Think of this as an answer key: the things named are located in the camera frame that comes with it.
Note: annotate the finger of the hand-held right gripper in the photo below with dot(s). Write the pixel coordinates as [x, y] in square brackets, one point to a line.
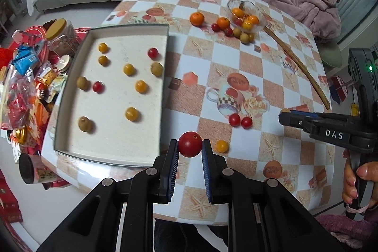
[295, 120]

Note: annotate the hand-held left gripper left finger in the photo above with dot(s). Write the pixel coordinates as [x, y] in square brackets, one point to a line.
[172, 169]

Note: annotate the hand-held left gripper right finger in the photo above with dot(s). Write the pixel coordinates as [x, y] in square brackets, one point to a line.
[206, 172]

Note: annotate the red cherry tomato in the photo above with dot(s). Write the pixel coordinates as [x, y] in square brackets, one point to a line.
[215, 27]
[246, 122]
[190, 144]
[238, 22]
[152, 53]
[98, 87]
[234, 119]
[228, 31]

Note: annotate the grey rimmed rectangular tray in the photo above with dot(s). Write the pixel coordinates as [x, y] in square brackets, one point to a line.
[118, 137]

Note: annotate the brown longan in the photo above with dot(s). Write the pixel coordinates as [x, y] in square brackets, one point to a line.
[237, 32]
[82, 82]
[156, 69]
[244, 37]
[85, 124]

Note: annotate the person's right forearm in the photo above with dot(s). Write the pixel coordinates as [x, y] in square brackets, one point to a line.
[342, 230]

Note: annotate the person's right hand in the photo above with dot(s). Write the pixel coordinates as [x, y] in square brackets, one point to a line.
[349, 181]

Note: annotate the red white printed bag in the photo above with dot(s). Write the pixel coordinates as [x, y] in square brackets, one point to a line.
[339, 88]

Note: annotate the long wooden stick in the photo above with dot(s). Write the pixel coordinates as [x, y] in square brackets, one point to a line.
[295, 60]

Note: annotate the person's dark trousers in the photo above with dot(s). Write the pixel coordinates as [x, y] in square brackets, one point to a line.
[183, 235]

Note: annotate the greenish yellow cherry tomato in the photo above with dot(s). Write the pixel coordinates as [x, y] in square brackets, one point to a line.
[251, 37]

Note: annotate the orange mandarin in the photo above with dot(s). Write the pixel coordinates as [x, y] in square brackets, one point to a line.
[237, 12]
[253, 19]
[197, 18]
[223, 23]

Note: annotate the clear glass bowl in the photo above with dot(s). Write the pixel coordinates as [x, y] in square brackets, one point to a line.
[260, 12]

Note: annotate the canister with black lid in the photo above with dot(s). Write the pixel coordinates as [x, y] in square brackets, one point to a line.
[26, 168]

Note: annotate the jar with white lid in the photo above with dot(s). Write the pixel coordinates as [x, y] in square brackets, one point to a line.
[63, 61]

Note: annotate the gold round ornament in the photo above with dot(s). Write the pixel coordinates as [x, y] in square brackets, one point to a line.
[20, 136]

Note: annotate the red gift box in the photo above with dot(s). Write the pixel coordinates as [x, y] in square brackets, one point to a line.
[9, 204]

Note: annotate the pile of red snack packets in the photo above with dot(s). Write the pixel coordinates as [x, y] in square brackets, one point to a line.
[17, 98]

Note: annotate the jar with yellow lid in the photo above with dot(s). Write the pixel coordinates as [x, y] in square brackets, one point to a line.
[56, 29]

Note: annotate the blue snack packet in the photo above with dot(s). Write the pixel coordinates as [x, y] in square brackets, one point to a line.
[25, 58]

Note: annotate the clear plastic packet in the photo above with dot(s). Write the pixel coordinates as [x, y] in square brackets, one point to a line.
[26, 36]

